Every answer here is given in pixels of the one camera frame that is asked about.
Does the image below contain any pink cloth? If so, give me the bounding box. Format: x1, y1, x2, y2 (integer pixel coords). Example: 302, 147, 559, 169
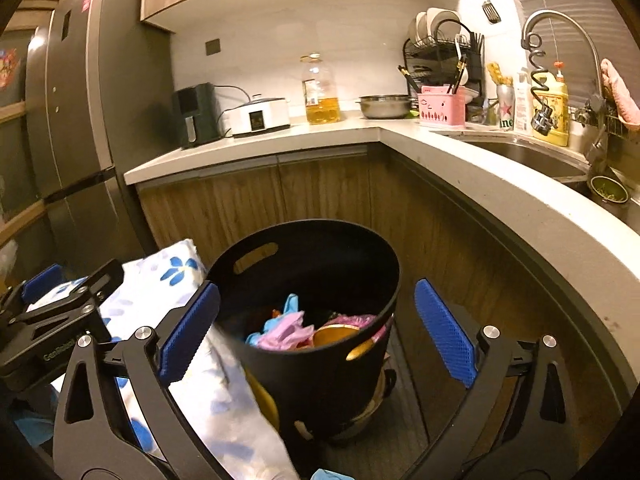
600, 58, 640, 126

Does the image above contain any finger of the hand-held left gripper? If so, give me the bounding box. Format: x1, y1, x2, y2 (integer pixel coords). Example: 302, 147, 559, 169
0, 264, 66, 318
30, 259, 125, 313

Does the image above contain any pink utensil holder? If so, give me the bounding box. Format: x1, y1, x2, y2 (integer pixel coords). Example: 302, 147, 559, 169
417, 86, 467, 128

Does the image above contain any person's blue clothing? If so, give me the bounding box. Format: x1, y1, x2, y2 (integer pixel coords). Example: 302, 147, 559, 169
10, 400, 58, 448

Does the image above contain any white plastic bottle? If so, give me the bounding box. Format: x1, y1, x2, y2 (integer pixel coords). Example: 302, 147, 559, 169
514, 67, 533, 133

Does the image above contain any yellow detergent bottle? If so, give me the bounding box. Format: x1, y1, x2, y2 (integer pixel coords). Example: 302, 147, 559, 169
532, 60, 570, 147

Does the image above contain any steel pot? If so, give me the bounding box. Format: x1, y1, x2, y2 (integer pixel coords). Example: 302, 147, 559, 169
356, 94, 415, 120

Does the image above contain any wooden base cabinet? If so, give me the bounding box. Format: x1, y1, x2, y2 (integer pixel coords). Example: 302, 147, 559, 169
135, 142, 621, 461

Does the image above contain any dark round strainer cup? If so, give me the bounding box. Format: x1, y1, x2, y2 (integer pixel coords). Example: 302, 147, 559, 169
589, 175, 630, 208

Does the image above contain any black coiled faucet hose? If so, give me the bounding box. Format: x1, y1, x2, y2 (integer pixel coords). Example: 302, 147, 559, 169
525, 32, 557, 137

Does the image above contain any yellow round object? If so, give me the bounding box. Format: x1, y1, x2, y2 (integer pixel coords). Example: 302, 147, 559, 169
245, 367, 281, 432

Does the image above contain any black air fryer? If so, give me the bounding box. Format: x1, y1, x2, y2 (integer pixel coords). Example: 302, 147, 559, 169
171, 83, 221, 149

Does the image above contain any purple plastic bag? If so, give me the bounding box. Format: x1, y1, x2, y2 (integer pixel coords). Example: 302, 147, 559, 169
257, 311, 316, 351

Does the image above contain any black wire dish rack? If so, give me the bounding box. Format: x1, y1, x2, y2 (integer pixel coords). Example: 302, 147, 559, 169
402, 19, 486, 111

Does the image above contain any white bowl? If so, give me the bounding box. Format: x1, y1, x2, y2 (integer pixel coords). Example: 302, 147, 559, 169
427, 7, 463, 46

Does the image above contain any white kitchen countertop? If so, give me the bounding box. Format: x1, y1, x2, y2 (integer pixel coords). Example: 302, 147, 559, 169
124, 115, 640, 391

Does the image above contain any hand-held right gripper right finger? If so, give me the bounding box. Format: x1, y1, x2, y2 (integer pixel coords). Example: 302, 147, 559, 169
407, 278, 581, 480

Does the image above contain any black chopsticks bundle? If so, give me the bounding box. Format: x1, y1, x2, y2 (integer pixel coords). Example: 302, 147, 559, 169
397, 55, 469, 95

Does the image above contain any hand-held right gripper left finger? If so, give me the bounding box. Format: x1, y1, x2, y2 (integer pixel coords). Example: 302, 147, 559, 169
52, 281, 223, 480

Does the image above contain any black trash bin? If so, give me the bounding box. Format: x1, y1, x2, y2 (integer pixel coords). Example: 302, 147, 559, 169
206, 219, 401, 441

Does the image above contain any cooking oil bottle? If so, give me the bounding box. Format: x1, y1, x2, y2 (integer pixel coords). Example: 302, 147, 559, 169
300, 53, 341, 126

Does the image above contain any white rice cooker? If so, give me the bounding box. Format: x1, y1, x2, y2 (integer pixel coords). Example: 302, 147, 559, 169
229, 94, 292, 138

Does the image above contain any red round door decoration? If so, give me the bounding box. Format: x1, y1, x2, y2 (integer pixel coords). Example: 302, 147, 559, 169
0, 47, 18, 91

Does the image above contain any black power cable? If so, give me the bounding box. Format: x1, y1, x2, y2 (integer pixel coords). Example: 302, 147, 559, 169
215, 85, 251, 126

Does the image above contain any grey refrigerator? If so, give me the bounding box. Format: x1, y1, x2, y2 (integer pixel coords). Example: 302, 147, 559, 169
25, 0, 176, 281

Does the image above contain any blue floral tablecloth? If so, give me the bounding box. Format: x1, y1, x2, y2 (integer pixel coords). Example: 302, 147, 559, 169
27, 239, 301, 480

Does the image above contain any wooden glass sliding door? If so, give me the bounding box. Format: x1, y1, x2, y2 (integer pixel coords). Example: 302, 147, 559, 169
0, 0, 61, 281

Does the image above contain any steel faucet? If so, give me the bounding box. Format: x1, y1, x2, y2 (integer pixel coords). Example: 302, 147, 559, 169
521, 9, 608, 161

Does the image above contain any white can red star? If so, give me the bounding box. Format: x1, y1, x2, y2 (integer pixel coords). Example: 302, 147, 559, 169
496, 84, 516, 131

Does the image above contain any steel sink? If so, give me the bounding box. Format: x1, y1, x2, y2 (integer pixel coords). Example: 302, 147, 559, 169
440, 132, 591, 183

